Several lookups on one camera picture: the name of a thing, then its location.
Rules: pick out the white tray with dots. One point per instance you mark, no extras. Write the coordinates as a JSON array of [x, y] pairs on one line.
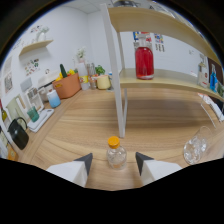
[[41, 120]]

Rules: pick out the small clear orange-cap bottle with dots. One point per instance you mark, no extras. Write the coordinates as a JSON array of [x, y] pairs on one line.
[[116, 156]]

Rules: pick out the green potted plant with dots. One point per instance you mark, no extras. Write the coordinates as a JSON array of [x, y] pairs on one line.
[[99, 70]]

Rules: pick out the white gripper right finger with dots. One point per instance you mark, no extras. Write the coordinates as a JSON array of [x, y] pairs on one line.
[[156, 169]]

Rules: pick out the white frame wooden two-tier shelf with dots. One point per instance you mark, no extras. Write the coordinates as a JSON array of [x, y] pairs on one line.
[[160, 78]]

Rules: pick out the yellow pot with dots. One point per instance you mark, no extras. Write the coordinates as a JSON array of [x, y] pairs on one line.
[[103, 82]]

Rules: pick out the black kettle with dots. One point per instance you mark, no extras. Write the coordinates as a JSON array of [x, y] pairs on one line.
[[18, 135]]

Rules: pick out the blue and white cup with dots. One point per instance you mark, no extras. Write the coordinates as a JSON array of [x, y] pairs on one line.
[[54, 99]]

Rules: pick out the clear glass cup with ice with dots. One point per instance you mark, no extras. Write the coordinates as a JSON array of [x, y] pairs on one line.
[[196, 148]]

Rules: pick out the blue wall poster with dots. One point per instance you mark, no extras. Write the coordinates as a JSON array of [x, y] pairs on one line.
[[136, 35]]

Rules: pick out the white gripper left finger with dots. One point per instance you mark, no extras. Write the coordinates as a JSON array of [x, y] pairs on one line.
[[71, 170]]

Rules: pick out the red liquid glass bottle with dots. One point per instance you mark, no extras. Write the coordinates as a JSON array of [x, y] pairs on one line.
[[144, 63]]

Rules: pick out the multicolour wall poster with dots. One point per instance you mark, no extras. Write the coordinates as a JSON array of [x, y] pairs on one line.
[[159, 41]]

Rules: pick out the wooden wall shelf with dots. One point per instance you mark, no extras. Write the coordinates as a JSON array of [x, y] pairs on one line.
[[35, 46]]

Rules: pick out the green cup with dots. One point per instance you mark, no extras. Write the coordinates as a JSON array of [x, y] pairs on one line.
[[33, 115]]

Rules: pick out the orange storage basket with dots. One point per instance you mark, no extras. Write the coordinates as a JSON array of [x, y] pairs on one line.
[[68, 86]]

